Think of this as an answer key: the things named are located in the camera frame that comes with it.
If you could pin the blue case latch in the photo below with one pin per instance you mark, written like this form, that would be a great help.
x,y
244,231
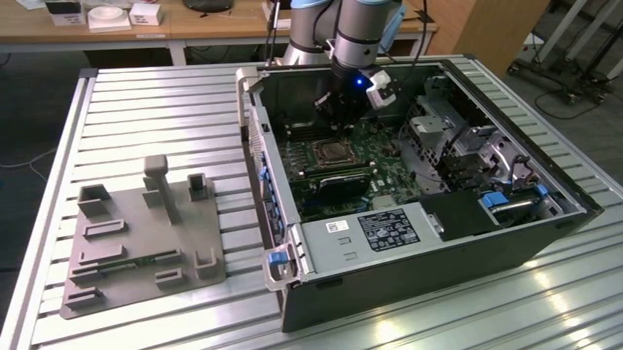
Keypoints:
x,y
278,259

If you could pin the blue drive tab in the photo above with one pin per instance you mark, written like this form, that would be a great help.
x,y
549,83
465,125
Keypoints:
x,y
541,191

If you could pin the black wheeled stand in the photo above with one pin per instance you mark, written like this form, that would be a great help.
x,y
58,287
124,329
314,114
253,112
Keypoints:
x,y
560,78

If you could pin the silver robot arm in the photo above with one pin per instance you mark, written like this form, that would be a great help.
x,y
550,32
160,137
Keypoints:
x,y
353,47

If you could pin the green motherboard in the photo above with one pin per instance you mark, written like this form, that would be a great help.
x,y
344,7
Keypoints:
x,y
390,175

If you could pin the grey power supply unit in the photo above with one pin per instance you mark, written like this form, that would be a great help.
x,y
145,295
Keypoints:
x,y
336,249

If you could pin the grey parts rack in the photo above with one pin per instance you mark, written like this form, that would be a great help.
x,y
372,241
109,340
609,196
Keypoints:
x,y
146,226

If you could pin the metal drive cage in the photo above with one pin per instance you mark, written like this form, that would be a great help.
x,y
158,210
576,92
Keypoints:
x,y
429,124

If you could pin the green RAM stick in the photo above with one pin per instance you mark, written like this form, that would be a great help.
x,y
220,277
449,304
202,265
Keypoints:
x,y
132,262

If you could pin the black PC case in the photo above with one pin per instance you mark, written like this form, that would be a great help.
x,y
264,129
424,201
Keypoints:
x,y
414,284

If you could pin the blue slot clip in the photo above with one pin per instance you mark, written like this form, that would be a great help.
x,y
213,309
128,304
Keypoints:
x,y
265,174

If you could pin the black graphics card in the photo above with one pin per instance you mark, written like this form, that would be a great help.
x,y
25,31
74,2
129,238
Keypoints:
x,y
344,189

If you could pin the wooden desk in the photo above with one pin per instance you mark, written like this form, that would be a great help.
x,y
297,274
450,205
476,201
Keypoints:
x,y
196,22

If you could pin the blue disk carrier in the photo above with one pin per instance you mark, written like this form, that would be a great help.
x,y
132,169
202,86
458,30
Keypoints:
x,y
493,201

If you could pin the black plastic shroud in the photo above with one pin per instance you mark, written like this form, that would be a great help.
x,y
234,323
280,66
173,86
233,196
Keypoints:
x,y
458,215

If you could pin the plain white box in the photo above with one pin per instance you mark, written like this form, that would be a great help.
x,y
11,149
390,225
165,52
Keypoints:
x,y
146,14

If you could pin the pale blue teach pendant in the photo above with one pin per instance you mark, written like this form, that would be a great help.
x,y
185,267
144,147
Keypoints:
x,y
397,25

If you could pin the CPU socket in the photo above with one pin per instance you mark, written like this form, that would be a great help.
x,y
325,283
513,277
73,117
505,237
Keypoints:
x,y
358,165

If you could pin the white metal frame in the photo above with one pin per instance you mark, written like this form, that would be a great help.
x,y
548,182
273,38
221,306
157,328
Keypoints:
x,y
580,29

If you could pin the black RAM slot bank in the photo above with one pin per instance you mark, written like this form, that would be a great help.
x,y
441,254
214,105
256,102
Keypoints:
x,y
297,132
336,172

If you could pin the white box with black top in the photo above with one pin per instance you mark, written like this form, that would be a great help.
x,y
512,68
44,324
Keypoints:
x,y
65,12

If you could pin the white round holder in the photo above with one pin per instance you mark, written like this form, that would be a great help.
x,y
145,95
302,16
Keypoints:
x,y
109,20

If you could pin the silver chipset heatsink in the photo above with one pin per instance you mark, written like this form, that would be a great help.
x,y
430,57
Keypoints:
x,y
386,202

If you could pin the black round base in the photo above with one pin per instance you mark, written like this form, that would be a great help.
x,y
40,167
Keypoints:
x,y
208,3

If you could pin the wooden cabinet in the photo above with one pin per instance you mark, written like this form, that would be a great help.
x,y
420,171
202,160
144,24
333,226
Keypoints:
x,y
497,36

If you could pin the silver CPU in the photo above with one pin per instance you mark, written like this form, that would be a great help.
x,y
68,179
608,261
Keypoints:
x,y
337,151

